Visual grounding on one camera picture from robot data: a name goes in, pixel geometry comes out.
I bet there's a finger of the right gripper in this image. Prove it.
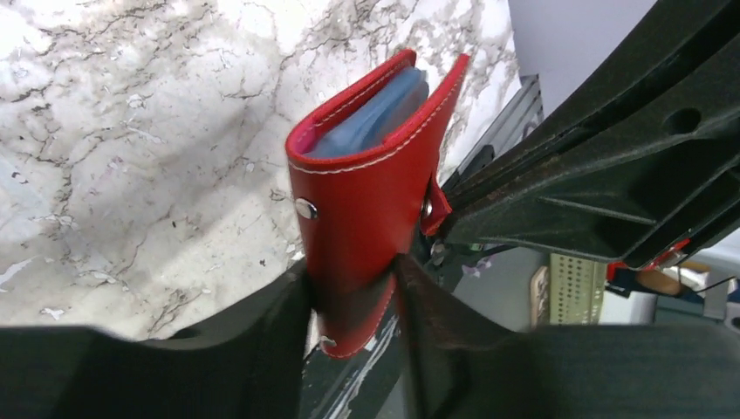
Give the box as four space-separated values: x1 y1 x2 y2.
442 1 739 269

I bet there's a red leather card holder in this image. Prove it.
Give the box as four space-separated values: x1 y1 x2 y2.
285 49 469 359

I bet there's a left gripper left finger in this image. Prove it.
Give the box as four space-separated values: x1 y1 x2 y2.
1 262 311 418

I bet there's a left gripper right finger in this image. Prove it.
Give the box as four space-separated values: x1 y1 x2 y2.
394 255 739 418

